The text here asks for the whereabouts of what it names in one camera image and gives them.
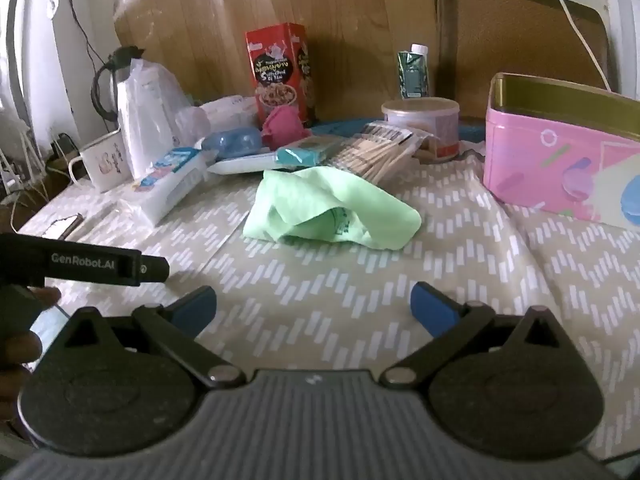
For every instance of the person's left hand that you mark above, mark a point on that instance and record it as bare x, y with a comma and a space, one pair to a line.
20, 350

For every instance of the teal packet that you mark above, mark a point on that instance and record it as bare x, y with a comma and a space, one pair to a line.
300, 155

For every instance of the red snack box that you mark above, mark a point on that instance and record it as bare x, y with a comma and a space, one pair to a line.
277, 70

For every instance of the clear plastic bag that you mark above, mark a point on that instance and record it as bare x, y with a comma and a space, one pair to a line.
192, 122

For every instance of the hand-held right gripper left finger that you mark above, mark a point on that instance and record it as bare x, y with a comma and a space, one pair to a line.
192, 308

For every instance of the white paper box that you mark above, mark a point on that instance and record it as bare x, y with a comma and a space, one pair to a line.
230, 110

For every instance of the green drink carton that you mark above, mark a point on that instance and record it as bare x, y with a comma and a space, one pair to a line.
412, 72

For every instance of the beige chevron tablecloth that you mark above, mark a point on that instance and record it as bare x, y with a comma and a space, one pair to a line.
325, 270

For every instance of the white printed mug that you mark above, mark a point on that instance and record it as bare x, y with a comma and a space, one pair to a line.
102, 162

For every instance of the light green cloth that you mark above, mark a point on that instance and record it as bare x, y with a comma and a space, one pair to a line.
300, 200

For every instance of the blue plastic case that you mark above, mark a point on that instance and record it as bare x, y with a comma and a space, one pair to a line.
232, 141

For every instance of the pink tin box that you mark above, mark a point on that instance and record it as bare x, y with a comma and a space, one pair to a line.
540, 170

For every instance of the white tray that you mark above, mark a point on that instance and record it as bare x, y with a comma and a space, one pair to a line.
240, 164

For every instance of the teal quilted mat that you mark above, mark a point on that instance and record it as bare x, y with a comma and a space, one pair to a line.
345, 127

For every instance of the white blue printed package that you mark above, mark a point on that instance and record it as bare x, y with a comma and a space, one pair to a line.
160, 190

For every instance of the round peanut can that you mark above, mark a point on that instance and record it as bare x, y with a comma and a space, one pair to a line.
440, 130

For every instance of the white bottle in plastic bag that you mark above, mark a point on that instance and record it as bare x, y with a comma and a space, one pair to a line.
145, 110

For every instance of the brown chair back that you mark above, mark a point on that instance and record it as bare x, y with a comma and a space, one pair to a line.
510, 35

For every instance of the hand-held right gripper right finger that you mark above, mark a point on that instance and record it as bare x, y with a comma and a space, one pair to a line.
434, 310

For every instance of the pink cloth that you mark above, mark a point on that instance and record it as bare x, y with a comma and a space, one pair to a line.
282, 127

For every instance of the pack of wooden sticks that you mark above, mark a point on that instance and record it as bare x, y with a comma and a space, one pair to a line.
370, 157

